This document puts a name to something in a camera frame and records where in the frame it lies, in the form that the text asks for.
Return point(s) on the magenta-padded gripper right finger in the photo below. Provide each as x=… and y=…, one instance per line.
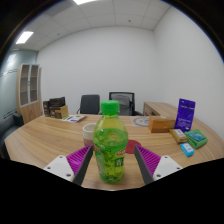
x=166, y=165

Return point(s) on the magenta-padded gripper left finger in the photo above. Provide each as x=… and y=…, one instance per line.
x=60, y=166

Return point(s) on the green drink bottle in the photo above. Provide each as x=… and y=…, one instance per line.
x=110, y=143

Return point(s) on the small blue box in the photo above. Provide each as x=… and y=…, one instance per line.
x=187, y=149

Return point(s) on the green cloth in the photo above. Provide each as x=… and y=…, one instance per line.
x=196, y=138

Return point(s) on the orange-brown box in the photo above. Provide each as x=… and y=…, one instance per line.
x=161, y=124

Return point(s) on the white and brown cup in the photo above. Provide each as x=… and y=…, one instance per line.
x=88, y=133

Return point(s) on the white and green leaflet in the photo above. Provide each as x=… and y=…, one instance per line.
x=74, y=118

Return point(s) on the round white grey disc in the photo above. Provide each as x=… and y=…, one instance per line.
x=140, y=121

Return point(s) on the purple package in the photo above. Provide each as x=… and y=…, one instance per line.
x=185, y=115

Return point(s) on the brown cardboard box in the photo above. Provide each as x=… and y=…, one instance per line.
x=62, y=112

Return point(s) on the wooden side desk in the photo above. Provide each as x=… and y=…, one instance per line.
x=158, y=108

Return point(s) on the black armchair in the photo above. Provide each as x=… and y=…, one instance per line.
x=8, y=128

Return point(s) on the black box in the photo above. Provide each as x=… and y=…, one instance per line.
x=55, y=101

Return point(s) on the black office chair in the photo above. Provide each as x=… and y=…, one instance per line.
x=90, y=104

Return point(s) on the grey mesh office chair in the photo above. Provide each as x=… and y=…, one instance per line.
x=126, y=101

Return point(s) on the wooden shelf cabinet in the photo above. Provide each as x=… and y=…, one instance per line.
x=29, y=96

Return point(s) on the rectangular ceiling light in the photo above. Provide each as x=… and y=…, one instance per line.
x=24, y=37

